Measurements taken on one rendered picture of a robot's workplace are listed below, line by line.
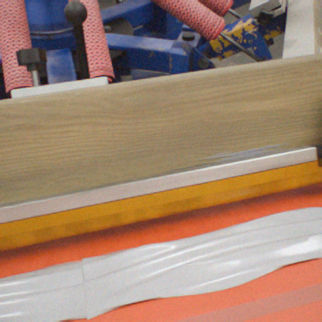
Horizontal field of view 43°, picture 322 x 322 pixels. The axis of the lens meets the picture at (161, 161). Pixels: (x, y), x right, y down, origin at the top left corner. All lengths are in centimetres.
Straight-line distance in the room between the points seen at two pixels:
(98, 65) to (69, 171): 42
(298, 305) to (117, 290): 9
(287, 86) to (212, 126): 6
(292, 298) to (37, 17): 88
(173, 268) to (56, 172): 10
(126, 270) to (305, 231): 11
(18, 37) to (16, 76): 7
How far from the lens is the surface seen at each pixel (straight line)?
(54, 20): 99
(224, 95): 29
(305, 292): 20
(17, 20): 74
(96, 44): 70
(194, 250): 24
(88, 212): 29
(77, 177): 28
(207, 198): 30
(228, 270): 22
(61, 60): 94
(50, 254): 29
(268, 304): 19
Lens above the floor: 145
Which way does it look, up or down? 42 degrees down
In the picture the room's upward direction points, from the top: 1 degrees counter-clockwise
